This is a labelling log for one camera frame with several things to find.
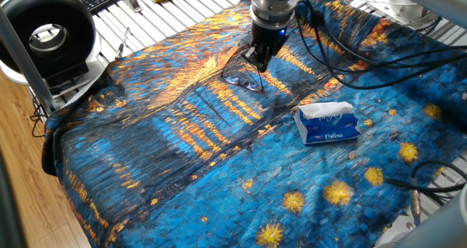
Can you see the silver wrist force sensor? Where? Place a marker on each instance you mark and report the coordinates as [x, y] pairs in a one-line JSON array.
[[273, 3]]

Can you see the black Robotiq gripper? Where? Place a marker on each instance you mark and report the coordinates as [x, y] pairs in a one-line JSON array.
[[268, 38]]

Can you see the red thin-frame glasses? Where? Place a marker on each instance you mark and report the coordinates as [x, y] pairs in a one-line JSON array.
[[241, 83]]

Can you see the blue white tissue pack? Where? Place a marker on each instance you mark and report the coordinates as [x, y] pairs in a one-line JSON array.
[[328, 127]]

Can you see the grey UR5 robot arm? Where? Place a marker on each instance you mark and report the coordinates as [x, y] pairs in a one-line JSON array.
[[438, 0]]

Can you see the perforated aluminium plate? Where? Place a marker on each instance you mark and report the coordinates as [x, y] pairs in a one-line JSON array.
[[397, 11]]

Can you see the thin metal hand tool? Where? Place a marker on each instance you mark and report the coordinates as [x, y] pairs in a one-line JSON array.
[[122, 43]]

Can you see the starry night painted tablecloth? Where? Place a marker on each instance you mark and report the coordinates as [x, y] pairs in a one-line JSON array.
[[182, 149]]

